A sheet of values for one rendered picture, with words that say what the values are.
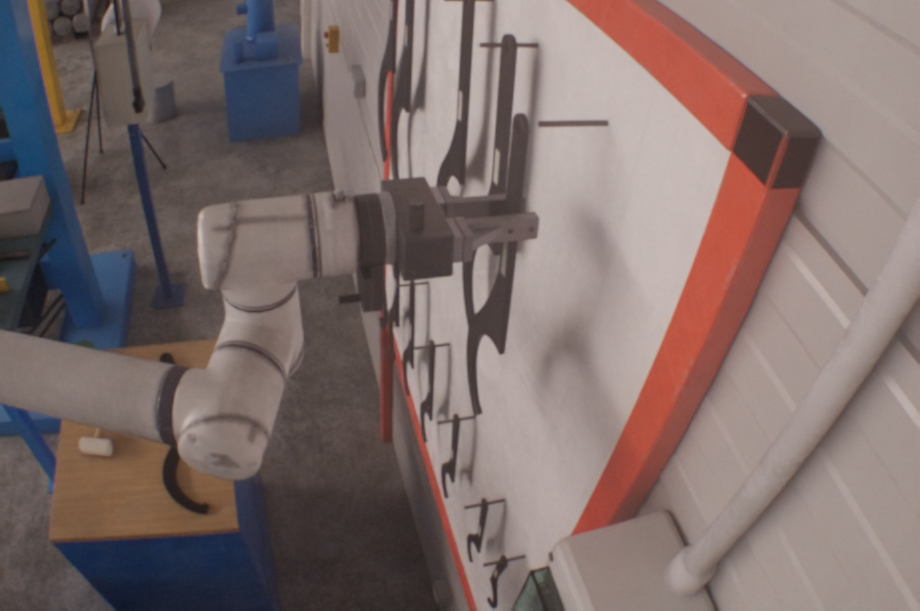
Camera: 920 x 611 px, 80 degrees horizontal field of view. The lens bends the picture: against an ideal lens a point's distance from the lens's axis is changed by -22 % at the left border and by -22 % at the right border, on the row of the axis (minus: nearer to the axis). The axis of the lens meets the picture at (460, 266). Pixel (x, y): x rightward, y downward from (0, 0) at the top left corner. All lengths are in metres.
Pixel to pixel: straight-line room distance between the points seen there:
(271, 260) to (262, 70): 4.24
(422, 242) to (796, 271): 0.35
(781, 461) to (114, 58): 2.85
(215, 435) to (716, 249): 0.47
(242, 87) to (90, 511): 3.57
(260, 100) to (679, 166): 4.50
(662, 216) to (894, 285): 0.30
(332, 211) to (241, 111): 4.37
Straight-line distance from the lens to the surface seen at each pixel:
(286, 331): 0.74
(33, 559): 3.18
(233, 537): 1.93
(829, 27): 0.52
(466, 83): 1.10
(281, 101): 5.00
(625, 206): 0.72
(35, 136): 3.07
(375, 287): 0.72
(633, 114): 0.70
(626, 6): 0.69
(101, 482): 2.06
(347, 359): 3.45
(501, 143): 0.94
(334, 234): 0.67
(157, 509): 1.95
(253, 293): 0.70
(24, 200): 2.82
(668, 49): 0.62
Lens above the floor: 2.58
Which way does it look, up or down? 40 degrees down
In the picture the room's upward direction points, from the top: 7 degrees clockwise
